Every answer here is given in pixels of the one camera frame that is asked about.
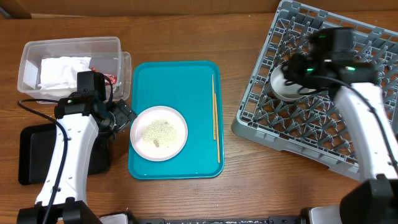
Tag grey bowl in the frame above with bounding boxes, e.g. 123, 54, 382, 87
270, 65, 315, 102

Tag red snack wrapper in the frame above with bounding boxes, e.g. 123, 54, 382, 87
90, 67, 117, 90

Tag grey dishwasher rack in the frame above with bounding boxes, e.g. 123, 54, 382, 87
232, 1, 397, 180

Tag white napkin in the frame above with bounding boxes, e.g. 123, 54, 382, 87
38, 57, 91, 90

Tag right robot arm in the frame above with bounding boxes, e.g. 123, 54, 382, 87
282, 27, 397, 224

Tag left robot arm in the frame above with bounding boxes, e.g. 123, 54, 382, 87
17, 71, 137, 224

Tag rice leftovers on plate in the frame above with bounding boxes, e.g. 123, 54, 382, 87
141, 119, 177, 147

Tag large white plate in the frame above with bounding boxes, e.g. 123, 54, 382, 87
130, 106, 188, 162

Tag teal serving tray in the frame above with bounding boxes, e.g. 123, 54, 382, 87
128, 61, 225, 180

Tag clear plastic bin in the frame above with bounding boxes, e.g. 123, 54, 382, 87
17, 37, 132, 101

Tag black tray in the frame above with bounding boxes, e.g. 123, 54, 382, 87
18, 123, 110, 185

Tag wooden chopstick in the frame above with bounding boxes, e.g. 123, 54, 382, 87
211, 74, 216, 140
213, 93, 221, 163

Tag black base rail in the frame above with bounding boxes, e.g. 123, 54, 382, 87
99, 211, 312, 224

